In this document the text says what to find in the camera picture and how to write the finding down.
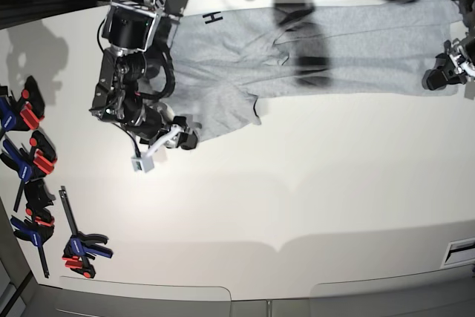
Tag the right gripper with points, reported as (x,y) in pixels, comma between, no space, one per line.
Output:
(147,124)

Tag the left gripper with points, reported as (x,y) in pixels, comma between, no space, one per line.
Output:
(453,67)

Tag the grey T-shirt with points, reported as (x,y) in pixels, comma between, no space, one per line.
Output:
(224,64)

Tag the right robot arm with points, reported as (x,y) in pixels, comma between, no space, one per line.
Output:
(136,75)

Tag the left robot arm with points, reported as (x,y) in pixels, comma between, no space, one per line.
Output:
(467,10)

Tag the bar clamp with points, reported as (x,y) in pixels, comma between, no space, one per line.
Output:
(24,113)
(37,228)
(29,166)
(82,248)

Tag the right bar clamp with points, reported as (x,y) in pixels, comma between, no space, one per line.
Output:
(82,248)

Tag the top bar clamp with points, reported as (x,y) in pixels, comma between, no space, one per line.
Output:
(24,113)

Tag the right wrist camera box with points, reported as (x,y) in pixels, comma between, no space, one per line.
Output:
(143,163)

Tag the white slotted bracket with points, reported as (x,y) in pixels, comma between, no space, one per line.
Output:
(459,253)

